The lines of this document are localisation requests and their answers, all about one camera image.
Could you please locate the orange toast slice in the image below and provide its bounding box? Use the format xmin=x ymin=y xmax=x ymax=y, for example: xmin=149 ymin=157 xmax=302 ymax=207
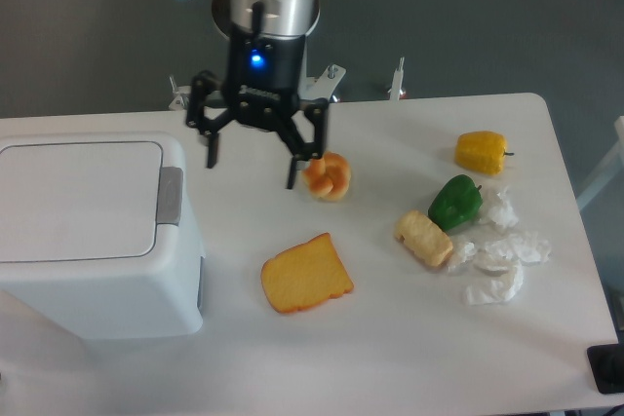
xmin=260 ymin=233 xmax=354 ymax=314

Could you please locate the black device at table edge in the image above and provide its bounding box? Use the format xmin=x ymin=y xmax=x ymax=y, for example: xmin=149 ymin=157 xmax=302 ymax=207
xmin=587 ymin=344 xmax=624 ymax=395

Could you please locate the white frame at right edge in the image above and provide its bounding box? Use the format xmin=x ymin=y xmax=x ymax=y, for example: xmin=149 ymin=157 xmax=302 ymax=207
xmin=576 ymin=116 xmax=623 ymax=211

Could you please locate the crumpled white tissue middle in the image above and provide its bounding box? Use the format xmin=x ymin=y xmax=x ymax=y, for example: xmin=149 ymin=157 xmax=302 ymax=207
xmin=473 ymin=232 xmax=552 ymax=274

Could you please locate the knotted bread roll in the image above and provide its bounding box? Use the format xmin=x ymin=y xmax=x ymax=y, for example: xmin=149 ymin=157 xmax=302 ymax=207
xmin=302 ymin=151 xmax=352 ymax=202

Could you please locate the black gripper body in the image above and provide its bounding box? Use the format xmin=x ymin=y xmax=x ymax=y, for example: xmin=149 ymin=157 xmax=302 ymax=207
xmin=222 ymin=1 xmax=305 ymax=132

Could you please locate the crumpled white tissue upper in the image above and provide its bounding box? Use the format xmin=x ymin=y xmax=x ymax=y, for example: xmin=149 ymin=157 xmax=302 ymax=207
xmin=478 ymin=187 xmax=519 ymax=232

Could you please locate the crumpled white tissue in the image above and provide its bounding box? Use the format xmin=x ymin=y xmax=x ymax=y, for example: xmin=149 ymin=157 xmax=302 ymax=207
xmin=478 ymin=187 xmax=519 ymax=232
xmin=473 ymin=232 xmax=552 ymax=274
xmin=462 ymin=264 xmax=525 ymax=306
xmin=447 ymin=235 xmax=478 ymax=273

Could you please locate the crumpled white tissue left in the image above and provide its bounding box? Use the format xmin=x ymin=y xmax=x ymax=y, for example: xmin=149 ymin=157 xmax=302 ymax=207
xmin=447 ymin=235 xmax=478 ymax=273

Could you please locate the crumpled white tissue lower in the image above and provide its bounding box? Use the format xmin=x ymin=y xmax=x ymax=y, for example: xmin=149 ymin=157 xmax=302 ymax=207
xmin=462 ymin=264 xmax=525 ymax=306

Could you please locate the yellow corn piece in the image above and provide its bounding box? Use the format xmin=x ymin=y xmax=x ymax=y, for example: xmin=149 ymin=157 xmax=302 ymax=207
xmin=454 ymin=131 xmax=514 ymax=175

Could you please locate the green bell pepper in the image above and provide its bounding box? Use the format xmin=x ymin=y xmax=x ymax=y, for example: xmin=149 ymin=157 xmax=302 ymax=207
xmin=427 ymin=174 xmax=483 ymax=232

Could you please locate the pale yellow waffle pastry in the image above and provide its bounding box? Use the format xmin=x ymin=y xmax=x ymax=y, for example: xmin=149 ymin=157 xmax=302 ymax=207
xmin=394 ymin=210 xmax=453 ymax=268

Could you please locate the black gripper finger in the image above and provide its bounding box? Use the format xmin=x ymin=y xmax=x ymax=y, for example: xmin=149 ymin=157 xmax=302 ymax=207
xmin=185 ymin=70 xmax=233 ymax=169
xmin=272 ymin=98 xmax=330 ymax=190

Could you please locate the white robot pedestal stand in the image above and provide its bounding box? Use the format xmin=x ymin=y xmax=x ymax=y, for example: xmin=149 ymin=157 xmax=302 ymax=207
xmin=169 ymin=57 xmax=407 ymax=111

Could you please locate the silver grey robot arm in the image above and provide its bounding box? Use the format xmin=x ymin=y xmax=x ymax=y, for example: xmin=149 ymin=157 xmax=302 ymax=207
xmin=186 ymin=0 xmax=330 ymax=188

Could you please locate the white plastic trash can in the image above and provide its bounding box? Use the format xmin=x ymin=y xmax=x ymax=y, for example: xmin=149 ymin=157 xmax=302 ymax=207
xmin=1 ymin=132 xmax=206 ymax=339

